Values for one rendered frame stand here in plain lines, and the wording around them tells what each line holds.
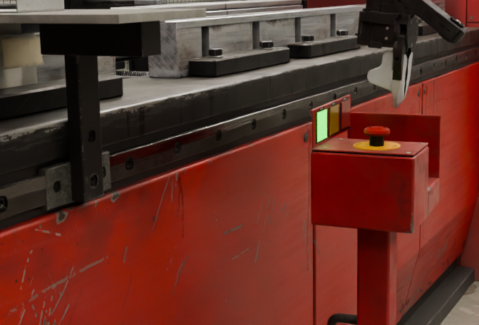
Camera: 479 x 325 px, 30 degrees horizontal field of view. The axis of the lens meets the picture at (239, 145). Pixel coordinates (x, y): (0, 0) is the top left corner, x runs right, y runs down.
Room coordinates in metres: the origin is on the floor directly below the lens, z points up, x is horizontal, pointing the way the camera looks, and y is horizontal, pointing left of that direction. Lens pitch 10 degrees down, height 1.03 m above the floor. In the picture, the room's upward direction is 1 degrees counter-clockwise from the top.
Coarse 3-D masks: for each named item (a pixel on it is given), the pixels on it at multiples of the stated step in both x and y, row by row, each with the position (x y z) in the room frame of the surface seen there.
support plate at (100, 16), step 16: (0, 16) 1.00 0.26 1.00; (16, 16) 0.99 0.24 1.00; (32, 16) 0.97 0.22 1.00; (48, 16) 0.96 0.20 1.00; (64, 16) 0.95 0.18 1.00; (80, 16) 0.94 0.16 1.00; (96, 16) 0.93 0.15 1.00; (112, 16) 0.93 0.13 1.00; (128, 16) 0.94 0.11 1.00; (144, 16) 0.96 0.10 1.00; (160, 16) 0.99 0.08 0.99; (176, 16) 1.02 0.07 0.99; (192, 16) 1.05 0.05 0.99
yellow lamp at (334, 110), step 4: (332, 108) 1.41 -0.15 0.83; (336, 108) 1.44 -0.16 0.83; (332, 112) 1.41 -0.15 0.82; (336, 112) 1.44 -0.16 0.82; (332, 116) 1.41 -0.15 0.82; (336, 116) 1.44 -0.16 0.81; (332, 120) 1.41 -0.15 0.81; (336, 120) 1.44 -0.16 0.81; (332, 124) 1.41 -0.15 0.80; (336, 124) 1.44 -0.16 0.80; (332, 128) 1.41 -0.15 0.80; (336, 128) 1.44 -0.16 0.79; (332, 132) 1.41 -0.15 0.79
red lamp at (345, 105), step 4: (348, 100) 1.49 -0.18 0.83; (344, 104) 1.48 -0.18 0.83; (348, 104) 1.50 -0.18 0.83; (344, 108) 1.48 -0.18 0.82; (348, 108) 1.50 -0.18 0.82; (344, 112) 1.48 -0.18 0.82; (348, 112) 1.50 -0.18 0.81; (344, 116) 1.48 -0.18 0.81; (348, 116) 1.50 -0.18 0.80; (344, 120) 1.48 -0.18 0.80; (348, 120) 1.50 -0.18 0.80; (344, 124) 1.48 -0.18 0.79; (348, 124) 1.50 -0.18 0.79
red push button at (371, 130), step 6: (372, 126) 1.36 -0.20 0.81; (378, 126) 1.35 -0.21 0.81; (384, 126) 1.35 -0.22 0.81; (366, 132) 1.34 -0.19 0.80; (372, 132) 1.33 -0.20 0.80; (378, 132) 1.33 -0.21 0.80; (384, 132) 1.33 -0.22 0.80; (372, 138) 1.34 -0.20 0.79; (378, 138) 1.34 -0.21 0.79; (372, 144) 1.34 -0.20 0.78; (378, 144) 1.34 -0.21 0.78
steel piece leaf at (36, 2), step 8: (16, 0) 1.04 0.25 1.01; (24, 0) 1.05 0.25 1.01; (32, 0) 1.07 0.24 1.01; (40, 0) 1.08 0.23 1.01; (48, 0) 1.09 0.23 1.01; (56, 0) 1.10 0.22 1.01; (16, 8) 1.04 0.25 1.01; (24, 8) 1.05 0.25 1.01; (32, 8) 1.06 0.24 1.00; (40, 8) 1.08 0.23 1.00; (48, 8) 1.09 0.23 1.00; (56, 8) 1.10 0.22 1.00
